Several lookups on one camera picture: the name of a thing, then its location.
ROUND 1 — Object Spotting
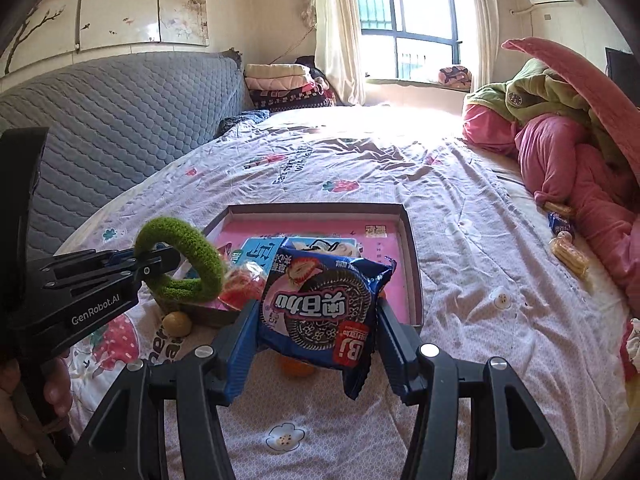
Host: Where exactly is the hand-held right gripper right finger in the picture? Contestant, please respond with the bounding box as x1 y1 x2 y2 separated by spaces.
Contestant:
376 300 576 480

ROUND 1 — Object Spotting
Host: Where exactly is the orange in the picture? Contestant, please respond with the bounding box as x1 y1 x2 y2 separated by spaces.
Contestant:
279 355 317 378

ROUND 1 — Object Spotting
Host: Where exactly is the pink book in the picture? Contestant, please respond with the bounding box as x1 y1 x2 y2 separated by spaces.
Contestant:
212 217 418 326

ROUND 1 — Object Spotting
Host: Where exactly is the white and red cloth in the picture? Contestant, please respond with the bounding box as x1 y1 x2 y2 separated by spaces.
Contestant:
620 317 640 391

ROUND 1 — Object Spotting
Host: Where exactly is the dark screen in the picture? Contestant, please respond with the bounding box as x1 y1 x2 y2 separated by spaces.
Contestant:
605 47 640 108

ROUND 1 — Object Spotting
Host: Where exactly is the cream folded blanket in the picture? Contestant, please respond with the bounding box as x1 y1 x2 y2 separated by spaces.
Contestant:
244 63 313 92

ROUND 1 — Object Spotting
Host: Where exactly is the red and white snack packet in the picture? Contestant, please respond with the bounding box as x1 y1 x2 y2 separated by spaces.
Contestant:
217 265 268 311

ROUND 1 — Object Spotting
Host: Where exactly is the dark blue patterned cloth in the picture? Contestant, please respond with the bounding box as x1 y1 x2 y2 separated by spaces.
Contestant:
219 109 272 137

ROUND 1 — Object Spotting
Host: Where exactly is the grey quilted headboard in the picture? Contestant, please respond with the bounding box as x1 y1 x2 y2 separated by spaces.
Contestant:
0 52 253 261

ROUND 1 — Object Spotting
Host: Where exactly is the green blanket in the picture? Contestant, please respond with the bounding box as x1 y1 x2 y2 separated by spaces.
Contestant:
470 57 631 171

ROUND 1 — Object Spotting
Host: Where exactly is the shallow cardboard box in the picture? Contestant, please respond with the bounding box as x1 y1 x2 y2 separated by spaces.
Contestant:
150 202 425 330

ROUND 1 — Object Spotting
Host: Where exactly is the pink patterned folded blanket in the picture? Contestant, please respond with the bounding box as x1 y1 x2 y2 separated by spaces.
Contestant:
438 65 473 88

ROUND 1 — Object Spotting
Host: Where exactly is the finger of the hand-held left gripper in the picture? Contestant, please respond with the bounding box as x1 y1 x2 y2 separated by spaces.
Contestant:
49 248 147 274
50 249 182 294

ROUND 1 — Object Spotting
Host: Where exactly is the window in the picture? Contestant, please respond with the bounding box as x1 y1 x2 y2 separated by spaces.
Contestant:
352 0 476 83

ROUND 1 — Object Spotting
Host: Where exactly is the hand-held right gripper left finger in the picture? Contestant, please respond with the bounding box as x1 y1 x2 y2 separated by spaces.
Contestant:
75 300 261 480

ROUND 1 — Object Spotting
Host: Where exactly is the pink quilt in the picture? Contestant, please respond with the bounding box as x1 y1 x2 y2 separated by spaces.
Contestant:
462 102 640 301

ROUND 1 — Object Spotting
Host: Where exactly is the long yellow snack packet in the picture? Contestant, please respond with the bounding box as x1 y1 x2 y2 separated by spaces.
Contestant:
547 232 591 281

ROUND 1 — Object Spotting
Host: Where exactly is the dark checkered folded blanket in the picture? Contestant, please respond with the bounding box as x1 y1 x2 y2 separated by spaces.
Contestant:
248 85 333 111

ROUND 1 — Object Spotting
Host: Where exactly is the person's left hand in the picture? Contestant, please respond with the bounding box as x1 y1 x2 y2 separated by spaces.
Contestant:
0 357 74 433

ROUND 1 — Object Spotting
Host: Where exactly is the floral wall painting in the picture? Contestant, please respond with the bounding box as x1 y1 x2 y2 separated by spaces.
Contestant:
0 0 211 78

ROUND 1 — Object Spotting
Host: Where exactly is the floral printed bedsheet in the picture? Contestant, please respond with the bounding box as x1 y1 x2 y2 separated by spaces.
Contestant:
55 105 640 480

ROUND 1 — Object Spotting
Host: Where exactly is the blue cookie packet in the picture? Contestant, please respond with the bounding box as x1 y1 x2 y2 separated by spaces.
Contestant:
256 246 396 401

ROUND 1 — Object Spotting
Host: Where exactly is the cream curtain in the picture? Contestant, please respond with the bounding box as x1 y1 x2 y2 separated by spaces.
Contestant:
312 0 368 106
462 0 501 93

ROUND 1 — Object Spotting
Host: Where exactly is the green scrunchie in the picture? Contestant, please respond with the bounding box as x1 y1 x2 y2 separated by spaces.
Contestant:
135 216 227 306

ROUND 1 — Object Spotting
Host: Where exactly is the blue snack packet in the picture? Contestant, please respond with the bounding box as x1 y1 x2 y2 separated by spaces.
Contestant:
547 211 576 238

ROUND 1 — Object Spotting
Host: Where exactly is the yellow ball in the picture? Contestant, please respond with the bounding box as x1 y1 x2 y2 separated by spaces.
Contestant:
162 311 193 338

